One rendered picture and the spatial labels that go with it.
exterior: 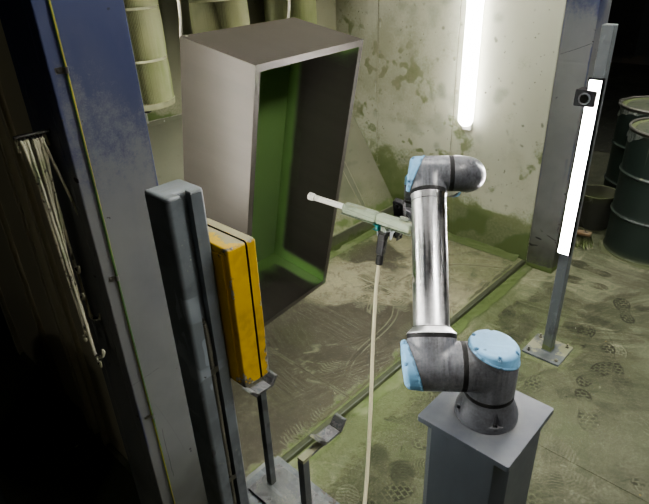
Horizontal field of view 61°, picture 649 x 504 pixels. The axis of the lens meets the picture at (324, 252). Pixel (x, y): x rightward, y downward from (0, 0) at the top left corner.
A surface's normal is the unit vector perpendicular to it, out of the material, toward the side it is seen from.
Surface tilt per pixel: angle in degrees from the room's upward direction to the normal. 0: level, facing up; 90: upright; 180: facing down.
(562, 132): 90
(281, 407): 0
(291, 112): 90
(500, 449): 0
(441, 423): 0
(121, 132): 90
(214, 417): 90
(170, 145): 57
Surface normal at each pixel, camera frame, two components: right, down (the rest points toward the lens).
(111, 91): 0.73, 0.30
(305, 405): -0.04, -0.88
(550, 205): -0.69, 0.36
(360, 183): 0.59, -0.23
